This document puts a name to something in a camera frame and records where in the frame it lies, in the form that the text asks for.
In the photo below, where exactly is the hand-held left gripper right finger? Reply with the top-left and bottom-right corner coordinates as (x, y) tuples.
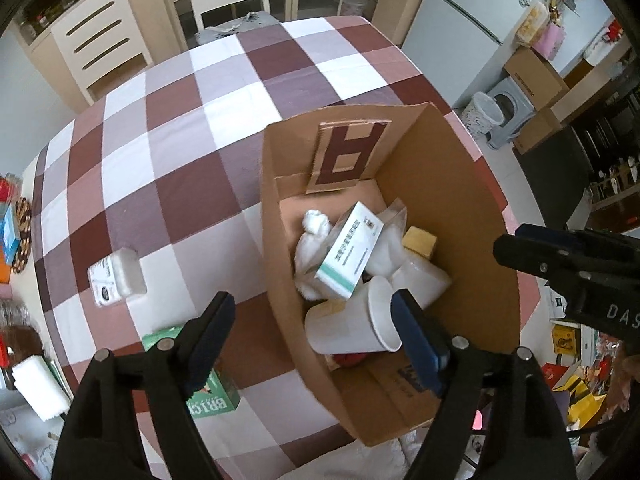
(391, 289), (576, 480)

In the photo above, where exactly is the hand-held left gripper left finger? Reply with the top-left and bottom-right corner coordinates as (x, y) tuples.
(50, 291), (236, 480)

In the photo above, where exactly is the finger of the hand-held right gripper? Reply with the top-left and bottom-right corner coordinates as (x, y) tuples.
(492, 234), (583, 288)
(514, 223), (587, 250)

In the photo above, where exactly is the green cardboard box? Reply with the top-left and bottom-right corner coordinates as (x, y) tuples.
(141, 326), (242, 420)

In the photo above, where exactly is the brown cardboard box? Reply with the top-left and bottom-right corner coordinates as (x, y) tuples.
(260, 102), (523, 448)

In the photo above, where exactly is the clear bag of white pads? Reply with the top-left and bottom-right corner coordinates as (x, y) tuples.
(365, 199), (453, 311)

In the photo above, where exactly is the white paper cup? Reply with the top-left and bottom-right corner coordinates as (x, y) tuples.
(305, 276), (403, 356)

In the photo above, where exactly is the yellow foam block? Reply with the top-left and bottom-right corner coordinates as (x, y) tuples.
(402, 226), (438, 261)

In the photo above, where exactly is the white green medicine box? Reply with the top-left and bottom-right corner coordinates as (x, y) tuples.
(315, 201), (386, 301)

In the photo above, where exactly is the white cat plush toy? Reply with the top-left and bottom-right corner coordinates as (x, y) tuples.
(292, 208), (368, 370)

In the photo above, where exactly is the white tissue pack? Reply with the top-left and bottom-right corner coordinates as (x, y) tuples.
(87, 247), (148, 308)

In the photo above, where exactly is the grey plastic stool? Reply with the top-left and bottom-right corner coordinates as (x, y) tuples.
(484, 77), (537, 150)

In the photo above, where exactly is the white wastebasket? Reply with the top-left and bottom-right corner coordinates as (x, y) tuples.
(462, 91), (504, 142)

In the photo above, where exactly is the cardboard box on floor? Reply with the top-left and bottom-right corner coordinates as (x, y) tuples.
(502, 47), (570, 112)

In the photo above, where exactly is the white folded towel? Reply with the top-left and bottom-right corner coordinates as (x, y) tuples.
(12, 355), (71, 422)

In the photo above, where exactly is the brown checkered tablecloth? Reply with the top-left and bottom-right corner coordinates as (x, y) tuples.
(32, 15), (543, 480)

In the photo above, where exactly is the pink bag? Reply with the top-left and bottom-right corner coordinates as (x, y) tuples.
(532, 24), (567, 59)

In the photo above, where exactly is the cartoon printed table mat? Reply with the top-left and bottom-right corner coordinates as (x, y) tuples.
(0, 400), (71, 476)

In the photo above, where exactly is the woven brown trivet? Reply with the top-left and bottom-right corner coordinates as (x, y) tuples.
(13, 197), (34, 274)

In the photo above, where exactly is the white refrigerator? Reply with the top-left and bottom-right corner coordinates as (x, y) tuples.
(402, 0), (547, 107)

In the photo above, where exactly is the blue tissue box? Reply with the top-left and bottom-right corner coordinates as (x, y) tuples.
(0, 205), (19, 252)

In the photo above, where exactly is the grey chair cushion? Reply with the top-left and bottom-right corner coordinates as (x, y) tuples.
(194, 11), (282, 44)

